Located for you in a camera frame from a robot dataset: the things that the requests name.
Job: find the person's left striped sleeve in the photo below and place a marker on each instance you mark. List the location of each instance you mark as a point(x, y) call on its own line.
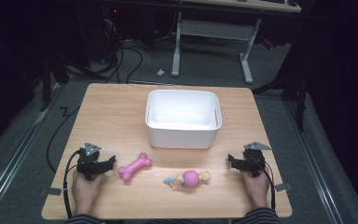
point(82, 219)

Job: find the white paper scrap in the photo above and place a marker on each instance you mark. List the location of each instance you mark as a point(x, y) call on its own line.
point(160, 72)

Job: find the metal floor rail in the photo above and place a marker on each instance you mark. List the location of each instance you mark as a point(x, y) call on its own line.
point(315, 165)
point(15, 149)

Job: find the person's left hand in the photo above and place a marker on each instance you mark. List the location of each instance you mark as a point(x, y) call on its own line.
point(85, 193)

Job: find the desk with white legs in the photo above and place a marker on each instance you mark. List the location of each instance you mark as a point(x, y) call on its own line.
point(213, 29)

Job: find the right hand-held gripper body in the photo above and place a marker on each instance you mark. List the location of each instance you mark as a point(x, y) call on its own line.
point(254, 161)

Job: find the small red object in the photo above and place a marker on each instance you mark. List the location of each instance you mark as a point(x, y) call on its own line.
point(268, 44)

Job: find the person's right hand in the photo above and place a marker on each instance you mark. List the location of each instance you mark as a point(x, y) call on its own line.
point(257, 189)

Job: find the grey tape piece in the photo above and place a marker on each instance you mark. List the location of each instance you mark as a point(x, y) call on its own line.
point(52, 191)
point(283, 187)

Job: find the white plastic bin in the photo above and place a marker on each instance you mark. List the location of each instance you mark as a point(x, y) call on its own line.
point(183, 109)

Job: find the black stand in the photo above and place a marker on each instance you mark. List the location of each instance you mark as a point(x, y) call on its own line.
point(46, 81)
point(300, 93)

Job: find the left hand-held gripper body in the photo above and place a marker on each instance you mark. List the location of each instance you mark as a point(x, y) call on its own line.
point(87, 163)

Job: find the pink bone toy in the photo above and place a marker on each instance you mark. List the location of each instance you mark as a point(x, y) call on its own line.
point(134, 167)

